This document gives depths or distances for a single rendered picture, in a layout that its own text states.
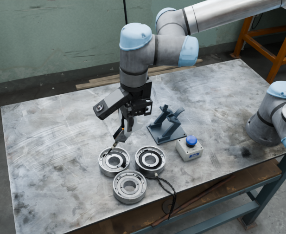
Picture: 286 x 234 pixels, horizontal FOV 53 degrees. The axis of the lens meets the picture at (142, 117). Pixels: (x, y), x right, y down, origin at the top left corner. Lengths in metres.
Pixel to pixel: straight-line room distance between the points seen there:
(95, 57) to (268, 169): 1.74
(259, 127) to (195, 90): 0.35
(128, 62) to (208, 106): 0.63
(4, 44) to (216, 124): 1.74
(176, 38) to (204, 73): 0.76
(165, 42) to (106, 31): 1.83
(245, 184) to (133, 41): 0.90
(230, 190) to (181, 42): 0.79
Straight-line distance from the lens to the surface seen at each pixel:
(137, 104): 0.81
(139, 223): 1.17
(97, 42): 2.54
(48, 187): 0.97
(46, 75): 2.60
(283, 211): 2.09
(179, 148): 1.04
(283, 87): 1.10
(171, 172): 1.00
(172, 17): 0.82
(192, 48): 0.72
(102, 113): 0.78
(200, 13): 0.82
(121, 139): 0.92
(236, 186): 1.35
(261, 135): 1.17
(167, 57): 0.71
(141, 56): 0.70
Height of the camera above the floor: 1.60
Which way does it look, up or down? 44 degrees down
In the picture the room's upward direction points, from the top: 6 degrees clockwise
